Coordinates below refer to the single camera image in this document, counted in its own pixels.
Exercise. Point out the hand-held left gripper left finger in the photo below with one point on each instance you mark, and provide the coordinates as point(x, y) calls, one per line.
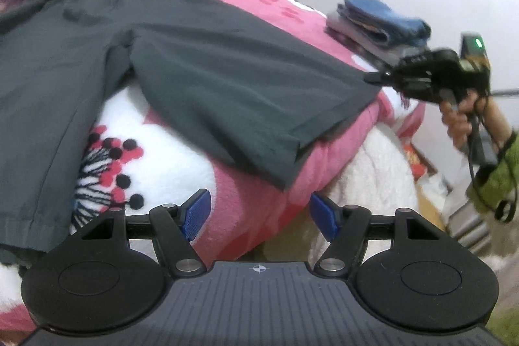
point(198, 213)

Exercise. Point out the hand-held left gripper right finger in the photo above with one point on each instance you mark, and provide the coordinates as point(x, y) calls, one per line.
point(323, 213)

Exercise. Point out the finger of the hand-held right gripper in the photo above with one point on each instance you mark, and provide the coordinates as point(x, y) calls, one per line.
point(377, 77)

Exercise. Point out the dark grey shorts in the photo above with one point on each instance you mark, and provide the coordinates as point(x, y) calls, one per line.
point(202, 62)

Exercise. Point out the person's right forearm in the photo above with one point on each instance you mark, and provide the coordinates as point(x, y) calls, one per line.
point(496, 167)

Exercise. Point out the person's right hand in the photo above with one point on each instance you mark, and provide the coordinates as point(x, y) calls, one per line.
point(460, 123)

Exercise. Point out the grey folded garment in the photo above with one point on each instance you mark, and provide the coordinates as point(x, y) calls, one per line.
point(361, 40)

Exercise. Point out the pink floral blanket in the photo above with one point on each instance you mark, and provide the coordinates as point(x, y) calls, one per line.
point(251, 204)

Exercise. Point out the blue folded garment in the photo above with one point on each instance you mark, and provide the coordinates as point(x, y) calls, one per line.
point(385, 19)

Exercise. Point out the white fleece blanket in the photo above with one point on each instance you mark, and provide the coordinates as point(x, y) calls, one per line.
point(373, 175)

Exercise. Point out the red printed packet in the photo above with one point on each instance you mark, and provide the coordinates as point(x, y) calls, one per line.
point(417, 163)

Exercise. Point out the cardboard box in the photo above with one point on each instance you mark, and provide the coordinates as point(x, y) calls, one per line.
point(432, 196)

